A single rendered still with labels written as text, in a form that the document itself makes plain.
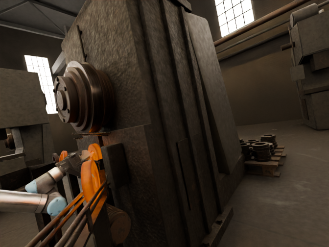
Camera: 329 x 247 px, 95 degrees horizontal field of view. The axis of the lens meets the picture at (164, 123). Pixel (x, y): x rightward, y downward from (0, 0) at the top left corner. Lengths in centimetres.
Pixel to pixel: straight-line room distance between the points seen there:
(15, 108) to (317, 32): 581
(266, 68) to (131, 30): 597
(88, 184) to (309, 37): 447
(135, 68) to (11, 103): 309
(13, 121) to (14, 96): 45
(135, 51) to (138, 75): 12
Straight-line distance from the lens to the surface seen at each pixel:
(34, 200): 92
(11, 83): 383
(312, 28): 458
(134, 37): 89
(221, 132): 147
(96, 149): 107
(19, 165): 343
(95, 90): 94
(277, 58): 660
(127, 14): 96
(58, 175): 104
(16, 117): 369
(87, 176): 59
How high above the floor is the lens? 88
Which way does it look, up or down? 2 degrees down
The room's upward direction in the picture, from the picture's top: 12 degrees counter-clockwise
